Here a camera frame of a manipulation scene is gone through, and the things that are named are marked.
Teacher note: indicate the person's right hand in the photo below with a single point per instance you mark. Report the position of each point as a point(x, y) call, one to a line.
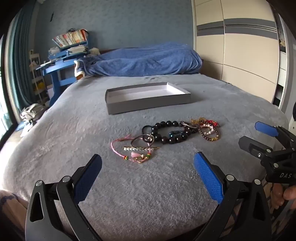
point(289, 193)

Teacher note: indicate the white shelf rack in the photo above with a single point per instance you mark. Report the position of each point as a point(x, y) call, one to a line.
point(38, 78)

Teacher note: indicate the cream wardrobe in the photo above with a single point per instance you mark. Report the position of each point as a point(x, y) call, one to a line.
point(235, 41)

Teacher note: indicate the grey cardboard box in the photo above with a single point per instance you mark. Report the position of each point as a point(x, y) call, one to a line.
point(148, 104)

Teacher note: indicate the silver bangle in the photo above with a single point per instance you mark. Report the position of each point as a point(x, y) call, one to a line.
point(134, 140)

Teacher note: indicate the pearl hair clip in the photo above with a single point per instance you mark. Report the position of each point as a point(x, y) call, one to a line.
point(138, 148)

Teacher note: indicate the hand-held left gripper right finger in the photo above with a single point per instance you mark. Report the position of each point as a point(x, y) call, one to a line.
point(208, 178)

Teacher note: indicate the blue desk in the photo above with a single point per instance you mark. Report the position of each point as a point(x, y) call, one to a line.
point(57, 69)

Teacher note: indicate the grey bag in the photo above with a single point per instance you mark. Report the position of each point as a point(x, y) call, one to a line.
point(31, 112)

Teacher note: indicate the teal curtain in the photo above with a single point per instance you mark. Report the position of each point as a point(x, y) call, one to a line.
point(19, 58)

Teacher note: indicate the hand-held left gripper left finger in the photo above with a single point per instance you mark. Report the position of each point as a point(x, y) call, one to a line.
point(89, 178)

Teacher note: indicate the person's patterned pants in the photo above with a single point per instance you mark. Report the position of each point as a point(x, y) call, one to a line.
point(11, 206)

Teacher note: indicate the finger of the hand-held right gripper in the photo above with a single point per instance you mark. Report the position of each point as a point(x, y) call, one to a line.
point(266, 128)
point(252, 146)

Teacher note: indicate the blue quilt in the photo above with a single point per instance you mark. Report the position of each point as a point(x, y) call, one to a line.
point(143, 60)

